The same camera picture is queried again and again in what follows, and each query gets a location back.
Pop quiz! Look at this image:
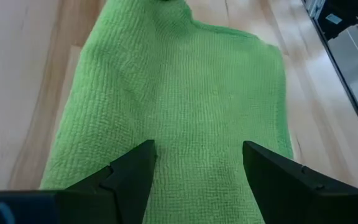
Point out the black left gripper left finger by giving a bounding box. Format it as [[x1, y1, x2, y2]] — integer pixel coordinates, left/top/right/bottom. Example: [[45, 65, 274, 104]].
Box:
[[65, 139, 158, 224]]

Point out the black aluminium table frame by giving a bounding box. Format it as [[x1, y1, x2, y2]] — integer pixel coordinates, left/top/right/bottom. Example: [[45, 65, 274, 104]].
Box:
[[301, 0, 358, 156]]

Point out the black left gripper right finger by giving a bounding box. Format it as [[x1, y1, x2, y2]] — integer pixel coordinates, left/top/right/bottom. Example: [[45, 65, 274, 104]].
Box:
[[242, 140, 358, 224]]

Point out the green microfiber towel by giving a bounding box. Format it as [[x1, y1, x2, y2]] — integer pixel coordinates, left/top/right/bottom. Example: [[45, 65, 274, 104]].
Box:
[[39, 0, 295, 224]]

